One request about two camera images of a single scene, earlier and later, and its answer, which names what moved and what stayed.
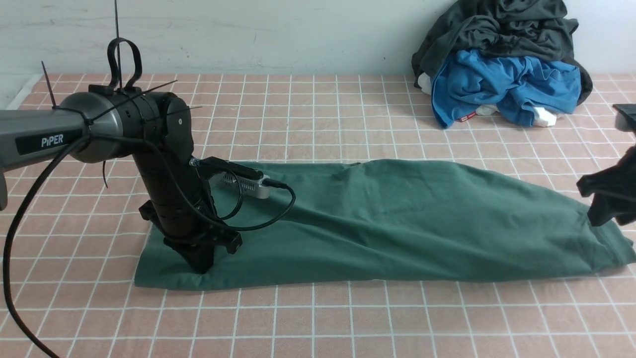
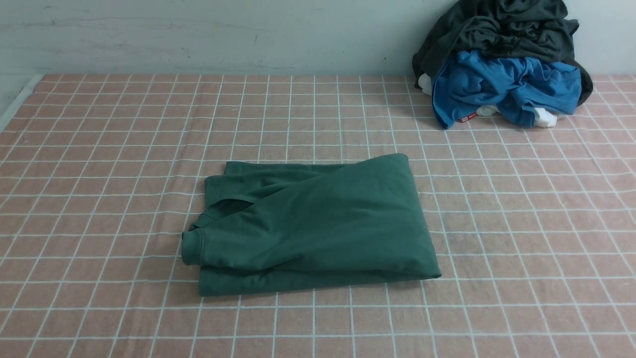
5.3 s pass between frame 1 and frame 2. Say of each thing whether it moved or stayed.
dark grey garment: stayed
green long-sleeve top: moved
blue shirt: stayed
